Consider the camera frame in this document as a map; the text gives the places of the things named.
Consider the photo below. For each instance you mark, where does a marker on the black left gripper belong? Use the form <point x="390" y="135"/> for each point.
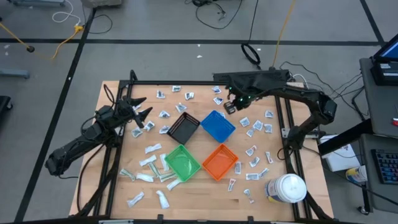
<point x="126" y="110"/>

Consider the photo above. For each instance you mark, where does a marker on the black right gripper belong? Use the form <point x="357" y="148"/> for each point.
<point x="242" y="101"/>

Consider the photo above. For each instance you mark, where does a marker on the white barcode-print wipe packet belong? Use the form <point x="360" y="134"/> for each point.
<point x="250" y="132"/>
<point x="269" y="114"/>
<point x="268" y="128"/>
<point x="218" y="100"/>
<point x="244" y="121"/>
<point x="216" y="89"/>
<point x="257" y="125"/>

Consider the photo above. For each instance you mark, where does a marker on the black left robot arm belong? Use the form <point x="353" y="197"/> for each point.
<point x="77" y="143"/>

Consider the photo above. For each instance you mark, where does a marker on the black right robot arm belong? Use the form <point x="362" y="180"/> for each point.
<point x="325" y="107"/>

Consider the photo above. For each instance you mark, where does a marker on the blue plastic basket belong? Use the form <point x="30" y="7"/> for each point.
<point x="217" y="126"/>

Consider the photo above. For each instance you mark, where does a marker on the black perforated box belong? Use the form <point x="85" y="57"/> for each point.
<point x="220" y="76"/>

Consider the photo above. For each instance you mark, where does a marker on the black plastic basket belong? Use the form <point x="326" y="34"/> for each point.
<point x="183" y="128"/>

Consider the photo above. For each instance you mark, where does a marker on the orange plastic basket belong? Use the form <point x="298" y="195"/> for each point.
<point x="219" y="161"/>

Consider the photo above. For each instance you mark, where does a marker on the green plastic basket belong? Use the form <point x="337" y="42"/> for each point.
<point x="182" y="163"/>

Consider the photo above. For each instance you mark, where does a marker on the white lidded wipes canister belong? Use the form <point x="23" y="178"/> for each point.
<point x="287" y="188"/>

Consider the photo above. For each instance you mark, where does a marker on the black desk bar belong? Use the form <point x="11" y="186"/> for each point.
<point x="342" y="140"/>

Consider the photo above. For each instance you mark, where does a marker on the blue-grey stand foot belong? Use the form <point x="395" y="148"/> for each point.
<point x="14" y="73"/>

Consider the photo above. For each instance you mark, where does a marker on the black chair base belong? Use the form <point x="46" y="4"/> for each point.
<point x="3" y="104"/>

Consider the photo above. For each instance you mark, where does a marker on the grey table leg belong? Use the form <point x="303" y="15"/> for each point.
<point x="37" y="2"/>

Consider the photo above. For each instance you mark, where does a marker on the black desktop device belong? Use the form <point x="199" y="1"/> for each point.
<point x="385" y="77"/>

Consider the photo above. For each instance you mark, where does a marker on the small red object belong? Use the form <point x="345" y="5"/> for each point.
<point x="395" y="122"/>

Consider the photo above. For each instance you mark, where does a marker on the black keyboard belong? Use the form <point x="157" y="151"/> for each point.
<point x="387" y="166"/>

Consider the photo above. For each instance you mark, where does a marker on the black caster wheel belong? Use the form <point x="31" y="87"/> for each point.
<point x="363" y="210"/>

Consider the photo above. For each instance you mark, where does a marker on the laptop screen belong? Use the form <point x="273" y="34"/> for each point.
<point x="390" y="51"/>

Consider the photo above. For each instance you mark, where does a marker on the grey keyboard desk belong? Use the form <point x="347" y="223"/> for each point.
<point x="382" y="199"/>

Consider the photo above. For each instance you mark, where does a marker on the black aluminium table frame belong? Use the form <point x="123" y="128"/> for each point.
<point x="174" y="82"/>

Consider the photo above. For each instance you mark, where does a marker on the silver mounting bracket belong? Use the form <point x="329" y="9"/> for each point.
<point x="284" y="132"/>

